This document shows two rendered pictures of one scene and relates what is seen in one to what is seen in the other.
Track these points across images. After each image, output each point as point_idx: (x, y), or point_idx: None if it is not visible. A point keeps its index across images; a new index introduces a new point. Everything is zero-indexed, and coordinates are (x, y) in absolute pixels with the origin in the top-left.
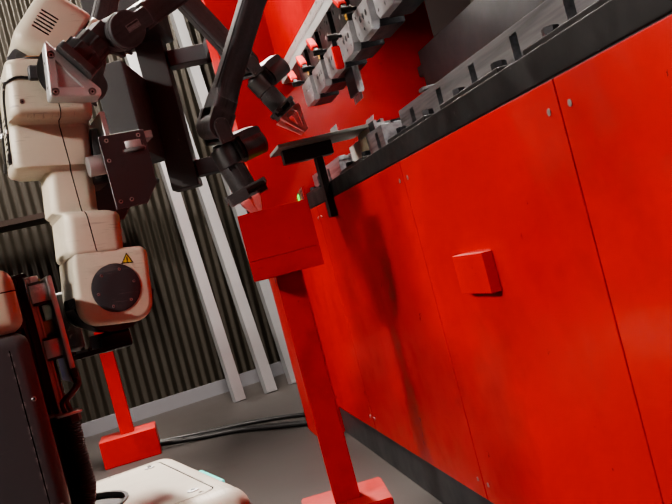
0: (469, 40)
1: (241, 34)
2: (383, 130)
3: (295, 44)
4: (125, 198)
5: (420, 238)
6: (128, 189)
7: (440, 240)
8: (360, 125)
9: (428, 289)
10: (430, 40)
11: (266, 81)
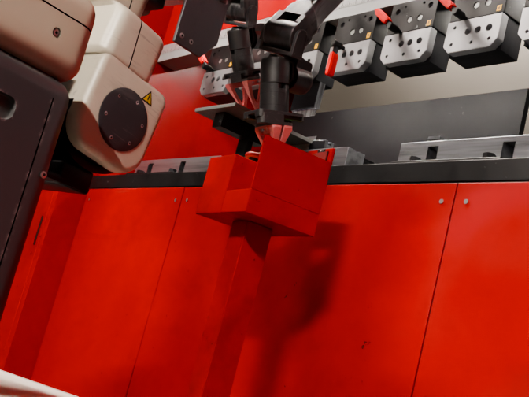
0: (366, 134)
1: None
2: (348, 153)
3: (225, 33)
4: (186, 36)
5: (442, 266)
6: (193, 29)
7: (496, 276)
8: (306, 137)
9: (415, 320)
10: None
11: (249, 39)
